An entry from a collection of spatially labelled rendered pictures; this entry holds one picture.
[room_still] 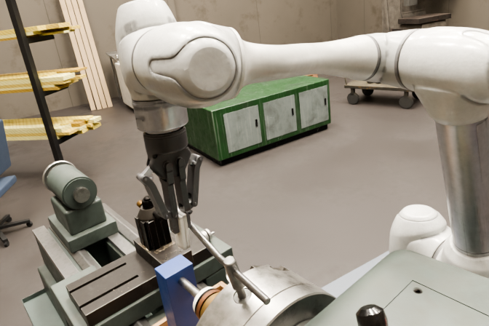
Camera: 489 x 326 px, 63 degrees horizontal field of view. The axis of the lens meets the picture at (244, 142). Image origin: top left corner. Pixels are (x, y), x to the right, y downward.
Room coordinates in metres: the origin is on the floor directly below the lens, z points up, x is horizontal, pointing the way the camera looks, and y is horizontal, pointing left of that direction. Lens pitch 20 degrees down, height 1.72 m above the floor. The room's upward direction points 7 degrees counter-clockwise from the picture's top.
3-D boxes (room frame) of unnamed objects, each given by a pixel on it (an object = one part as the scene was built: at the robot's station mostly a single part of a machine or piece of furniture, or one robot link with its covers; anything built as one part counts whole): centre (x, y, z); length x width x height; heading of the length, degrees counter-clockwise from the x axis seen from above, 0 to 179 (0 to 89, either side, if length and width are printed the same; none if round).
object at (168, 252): (1.09, 0.31, 1.00); 0.20 x 0.10 x 0.05; 38
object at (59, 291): (1.13, 0.39, 0.90); 0.53 x 0.30 x 0.06; 128
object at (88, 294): (1.08, 0.37, 0.95); 0.43 x 0.18 x 0.04; 128
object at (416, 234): (1.01, -0.49, 0.97); 0.18 x 0.16 x 0.22; 26
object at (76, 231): (1.53, 0.74, 1.01); 0.30 x 0.20 x 0.29; 38
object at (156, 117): (0.67, 0.14, 1.56); 0.09 x 0.09 x 0.06
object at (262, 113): (5.09, -0.05, 0.33); 1.66 x 1.54 x 0.65; 119
